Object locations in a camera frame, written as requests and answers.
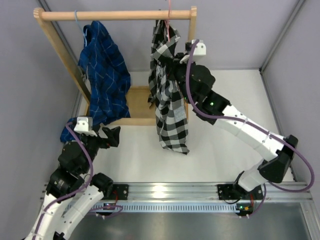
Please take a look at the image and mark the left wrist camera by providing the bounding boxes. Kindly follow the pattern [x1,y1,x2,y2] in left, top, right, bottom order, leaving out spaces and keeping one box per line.
[73,116,98,137]

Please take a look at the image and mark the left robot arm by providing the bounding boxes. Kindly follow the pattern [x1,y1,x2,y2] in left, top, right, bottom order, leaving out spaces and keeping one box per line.
[26,122,121,240]

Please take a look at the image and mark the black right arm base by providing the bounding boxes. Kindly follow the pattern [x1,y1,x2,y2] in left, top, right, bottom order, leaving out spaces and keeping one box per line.
[216,183,264,203]

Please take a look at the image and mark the aluminium rail frame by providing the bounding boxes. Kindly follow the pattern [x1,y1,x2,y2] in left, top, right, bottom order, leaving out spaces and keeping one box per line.
[39,139,312,201]

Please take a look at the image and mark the blue plaid shirt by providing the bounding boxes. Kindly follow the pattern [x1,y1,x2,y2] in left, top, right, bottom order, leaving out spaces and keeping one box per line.
[59,20,132,144]

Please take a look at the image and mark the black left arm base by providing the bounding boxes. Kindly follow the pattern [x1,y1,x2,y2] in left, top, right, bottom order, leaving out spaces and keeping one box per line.
[108,184,129,201]

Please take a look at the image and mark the blue wire hanger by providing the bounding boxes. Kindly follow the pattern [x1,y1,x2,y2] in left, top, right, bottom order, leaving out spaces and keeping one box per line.
[74,10,88,47]

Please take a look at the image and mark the pink wire hanger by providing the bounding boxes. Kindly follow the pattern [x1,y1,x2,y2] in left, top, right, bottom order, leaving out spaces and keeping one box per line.
[165,0,172,42]

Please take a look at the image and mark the black white checkered shirt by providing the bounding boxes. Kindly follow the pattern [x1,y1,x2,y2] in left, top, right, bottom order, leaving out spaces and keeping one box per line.
[147,20,189,155]

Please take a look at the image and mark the white slotted cable duct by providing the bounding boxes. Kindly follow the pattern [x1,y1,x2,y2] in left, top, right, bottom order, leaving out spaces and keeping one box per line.
[91,202,253,213]

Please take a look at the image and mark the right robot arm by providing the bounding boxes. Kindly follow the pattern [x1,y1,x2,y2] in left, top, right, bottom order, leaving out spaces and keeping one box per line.
[168,59,299,199]

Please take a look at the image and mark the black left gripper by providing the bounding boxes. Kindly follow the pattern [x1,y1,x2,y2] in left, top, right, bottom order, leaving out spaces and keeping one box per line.
[80,124,121,174]

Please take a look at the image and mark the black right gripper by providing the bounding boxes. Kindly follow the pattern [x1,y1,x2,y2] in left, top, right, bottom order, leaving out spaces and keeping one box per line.
[165,54,197,106]

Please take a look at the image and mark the wooden clothes rack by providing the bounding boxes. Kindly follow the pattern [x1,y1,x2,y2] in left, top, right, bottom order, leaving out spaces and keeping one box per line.
[33,7,197,126]

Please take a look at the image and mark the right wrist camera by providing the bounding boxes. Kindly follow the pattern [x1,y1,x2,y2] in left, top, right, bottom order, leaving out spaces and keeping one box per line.
[178,39,207,64]

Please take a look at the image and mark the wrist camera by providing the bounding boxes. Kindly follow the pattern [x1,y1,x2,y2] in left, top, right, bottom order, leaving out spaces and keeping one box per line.
[73,116,98,137]
[178,39,207,64]

